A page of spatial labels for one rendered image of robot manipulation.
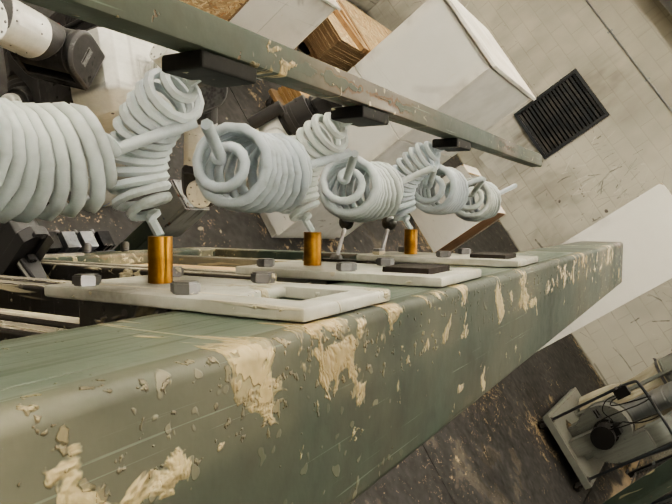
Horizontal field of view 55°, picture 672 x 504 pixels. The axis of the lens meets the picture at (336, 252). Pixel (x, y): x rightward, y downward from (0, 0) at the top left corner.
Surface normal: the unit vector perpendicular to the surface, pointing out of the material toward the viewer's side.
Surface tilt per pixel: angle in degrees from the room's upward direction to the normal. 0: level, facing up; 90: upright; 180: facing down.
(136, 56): 23
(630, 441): 90
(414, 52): 90
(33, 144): 28
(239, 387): 34
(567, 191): 90
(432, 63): 90
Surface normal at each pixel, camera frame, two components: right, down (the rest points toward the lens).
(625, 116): -0.51, 0.00
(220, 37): 0.87, 0.04
